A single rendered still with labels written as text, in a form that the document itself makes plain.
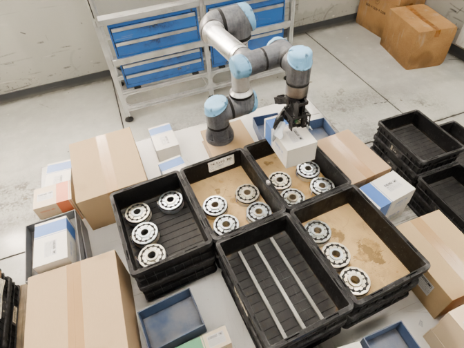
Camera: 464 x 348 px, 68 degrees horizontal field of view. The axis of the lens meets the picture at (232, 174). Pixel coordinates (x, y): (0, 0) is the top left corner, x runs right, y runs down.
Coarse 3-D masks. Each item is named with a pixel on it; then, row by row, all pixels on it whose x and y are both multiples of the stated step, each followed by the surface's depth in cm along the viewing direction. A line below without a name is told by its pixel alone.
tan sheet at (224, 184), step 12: (240, 168) 158; (204, 180) 154; (216, 180) 154; (228, 180) 153; (240, 180) 153; (204, 192) 149; (216, 192) 149; (228, 192) 149; (228, 204) 144; (240, 216) 139
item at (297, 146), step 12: (264, 120) 133; (264, 132) 137; (288, 132) 127; (300, 132) 127; (276, 144) 129; (288, 144) 122; (300, 144) 122; (312, 144) 123; (288, 156) 122; (300, 156) 125; (312, 156) 127
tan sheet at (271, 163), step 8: (256, 160) 161; (264, 160) 160; (272, 160) 160; (264, 168) 157; (272, 168) 157; (280, 168) 156; (288, 168) 156; (296, 176) 152; (320, 176) 152; (296, 184) 149; (304, 184) 149; (304, 192) 146
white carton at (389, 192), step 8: (384, 176) 143; (392, 176) 143; (368, 184) 140; (376, 184) 140; (384, 184) 140; (392, 184) 140; (400, 184) 139; (408, 184) 139; (368, 192) 138; (376, 192) 138; (384, 192) 137; (392, 192) 137; (400, 192) 137; (408, 192) 137; (376, 200) 135; (384, 200) 134; (392, 200) 134; (400, 200) 138; (408, 200) 142; (384, 208) 134; (392, 208) 139
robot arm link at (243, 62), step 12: (216, 12) 133; (204, 24) 129; (216, 24) 129; (204, 36) 130; (216, 36) 123; (228, 36) 119; (216, 48) 124; (228, 48) 115; (240, 48) 110; (228, 60) 117; (240, 60) 106; (252, 60) 107; (264, 60) 108; (240, 72) 107; (252, 72) 109
